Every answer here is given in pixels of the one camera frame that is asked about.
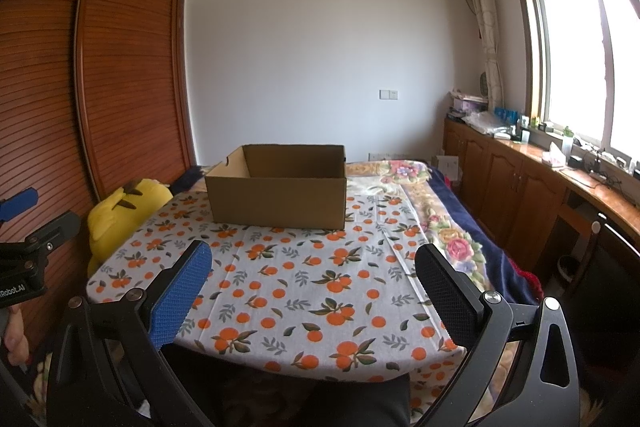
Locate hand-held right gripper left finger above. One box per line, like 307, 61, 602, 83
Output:
47, 239, 213, 427

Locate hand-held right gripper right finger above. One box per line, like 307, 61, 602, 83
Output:
415, 243, 581, 427

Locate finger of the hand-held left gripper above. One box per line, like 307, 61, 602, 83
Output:
22, 211, 82, 260
0, 187, 40, 223

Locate brown cardboard box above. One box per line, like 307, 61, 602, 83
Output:
204, 144, 347, 230

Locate person's left hand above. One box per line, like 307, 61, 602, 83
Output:
0, 306, 32, 368

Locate yellow plush toy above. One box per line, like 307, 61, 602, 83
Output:
86, 178, 174, 278

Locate floral blanket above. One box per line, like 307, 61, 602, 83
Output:
345, 159, 546, 308

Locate orange-print white tablecloth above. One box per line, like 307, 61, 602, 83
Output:
85, 189, 463, 408

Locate wooden counter cabinet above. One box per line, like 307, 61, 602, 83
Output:
442, 117, 640, 308

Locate white paper bag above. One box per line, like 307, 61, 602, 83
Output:
432, 155, 461, 180

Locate wooden slatted wardrobe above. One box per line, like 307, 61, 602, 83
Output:
0, 0, 198, 358

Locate pink tissue box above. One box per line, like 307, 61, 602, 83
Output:
541, 144, 566, 168

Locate white plastic bag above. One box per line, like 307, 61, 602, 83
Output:
462, 111, 516, 138

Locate stack of small boxes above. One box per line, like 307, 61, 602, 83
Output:
448, 89, 488, 115

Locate wooden-framed window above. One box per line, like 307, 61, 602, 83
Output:
507, 0, 640, 178

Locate patterned beige curtain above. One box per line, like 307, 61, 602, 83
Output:
462, 0, 503, 108

